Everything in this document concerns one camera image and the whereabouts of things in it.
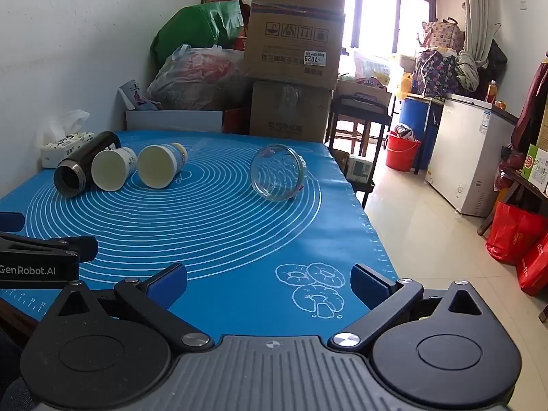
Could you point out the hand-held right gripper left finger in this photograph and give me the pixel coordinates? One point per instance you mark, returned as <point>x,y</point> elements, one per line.
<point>168,280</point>

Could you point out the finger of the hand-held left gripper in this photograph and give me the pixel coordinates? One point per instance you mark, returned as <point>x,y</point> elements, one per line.
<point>10,222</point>
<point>83,248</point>

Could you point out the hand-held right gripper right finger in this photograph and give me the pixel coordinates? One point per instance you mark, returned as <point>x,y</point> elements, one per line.
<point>369,284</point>

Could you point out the clear glass cup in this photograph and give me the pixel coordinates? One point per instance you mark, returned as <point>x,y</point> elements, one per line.
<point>274,173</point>

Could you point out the plain white paper cup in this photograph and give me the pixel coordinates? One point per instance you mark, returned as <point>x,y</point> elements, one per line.
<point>109,170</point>

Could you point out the black thermos cup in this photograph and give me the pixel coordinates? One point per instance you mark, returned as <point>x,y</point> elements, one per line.
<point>87,154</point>

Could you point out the white cup with yellow print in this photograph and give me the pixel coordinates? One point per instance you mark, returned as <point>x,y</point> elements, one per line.
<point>156,167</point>

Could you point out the blue silicone baking mat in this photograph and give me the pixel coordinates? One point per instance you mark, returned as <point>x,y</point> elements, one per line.
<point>222,231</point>

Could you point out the white tissue pack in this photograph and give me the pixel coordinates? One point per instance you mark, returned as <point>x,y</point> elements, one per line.
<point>60,146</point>

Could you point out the small white appliance box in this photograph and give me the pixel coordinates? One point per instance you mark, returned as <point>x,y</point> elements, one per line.
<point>358,168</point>

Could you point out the red plastic bucket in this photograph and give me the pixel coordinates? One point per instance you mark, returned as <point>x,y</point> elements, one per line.
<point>400,152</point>

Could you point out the red paper bag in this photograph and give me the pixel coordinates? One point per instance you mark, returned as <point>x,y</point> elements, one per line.
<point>535,267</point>
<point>511,233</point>

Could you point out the white and blue paper bag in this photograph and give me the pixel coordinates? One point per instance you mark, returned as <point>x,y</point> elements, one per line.
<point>135,94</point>

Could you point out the white chest freezer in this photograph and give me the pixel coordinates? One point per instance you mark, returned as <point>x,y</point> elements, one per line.
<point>466,150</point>

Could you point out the dark wooden chair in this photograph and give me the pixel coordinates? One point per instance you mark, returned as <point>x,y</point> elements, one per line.
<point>359,113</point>

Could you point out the blue plastic barrel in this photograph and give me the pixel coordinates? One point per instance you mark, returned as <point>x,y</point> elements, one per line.
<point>413,113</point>

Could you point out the dark wooden side table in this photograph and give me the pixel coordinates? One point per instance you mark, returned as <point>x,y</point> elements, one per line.
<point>520,184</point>

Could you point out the small cardboard box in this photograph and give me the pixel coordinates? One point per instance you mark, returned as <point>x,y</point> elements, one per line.
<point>291,111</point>

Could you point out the flat cardboard box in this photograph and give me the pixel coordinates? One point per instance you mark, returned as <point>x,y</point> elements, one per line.
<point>364,92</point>

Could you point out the green and white box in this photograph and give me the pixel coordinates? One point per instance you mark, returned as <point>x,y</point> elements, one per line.
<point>537,167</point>

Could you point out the clear plastic bag, red contents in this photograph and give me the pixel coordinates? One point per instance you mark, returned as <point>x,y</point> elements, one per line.
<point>201,77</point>

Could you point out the white bag of packets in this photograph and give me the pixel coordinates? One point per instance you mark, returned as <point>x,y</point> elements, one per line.
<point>376,68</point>

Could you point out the purple floral storage bag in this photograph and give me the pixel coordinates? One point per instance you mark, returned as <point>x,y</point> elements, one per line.
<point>434,72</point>

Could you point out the orange drink bottle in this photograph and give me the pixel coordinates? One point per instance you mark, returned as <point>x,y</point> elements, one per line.
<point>492,92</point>

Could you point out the pile of pale clothes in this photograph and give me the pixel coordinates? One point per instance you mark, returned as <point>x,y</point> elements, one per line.
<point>466,70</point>

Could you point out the dark red garment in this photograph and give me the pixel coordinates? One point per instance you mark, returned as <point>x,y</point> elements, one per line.
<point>533,107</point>

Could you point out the green shopping bag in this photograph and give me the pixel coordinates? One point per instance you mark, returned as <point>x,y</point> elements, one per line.
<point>192,23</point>

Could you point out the black garment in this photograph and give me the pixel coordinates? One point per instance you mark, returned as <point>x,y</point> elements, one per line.
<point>492,64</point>

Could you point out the pink patterned storage bag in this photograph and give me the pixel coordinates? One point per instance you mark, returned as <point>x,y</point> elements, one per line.
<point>443,36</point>

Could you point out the large cardboard box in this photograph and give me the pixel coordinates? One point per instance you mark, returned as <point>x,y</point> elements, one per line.
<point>295,30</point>

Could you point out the grey curtain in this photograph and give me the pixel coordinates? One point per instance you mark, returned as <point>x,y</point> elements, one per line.
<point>479,8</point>

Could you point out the window with dark frame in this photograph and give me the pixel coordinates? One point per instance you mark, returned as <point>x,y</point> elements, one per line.
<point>385,8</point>

